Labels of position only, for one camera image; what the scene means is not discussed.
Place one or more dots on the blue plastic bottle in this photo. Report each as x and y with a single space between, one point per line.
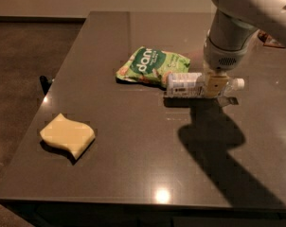
193 85

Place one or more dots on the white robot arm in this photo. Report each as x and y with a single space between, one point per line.
227 40

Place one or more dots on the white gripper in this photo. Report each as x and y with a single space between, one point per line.
223 58

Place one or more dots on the green rice chip bag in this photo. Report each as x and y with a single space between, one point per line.
152 66

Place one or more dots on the yellow wavy sponge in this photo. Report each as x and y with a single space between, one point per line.
69 135

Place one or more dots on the snack packet at table edge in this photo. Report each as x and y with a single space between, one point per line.
268 40

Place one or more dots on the black object beside table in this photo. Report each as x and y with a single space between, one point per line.
45 83

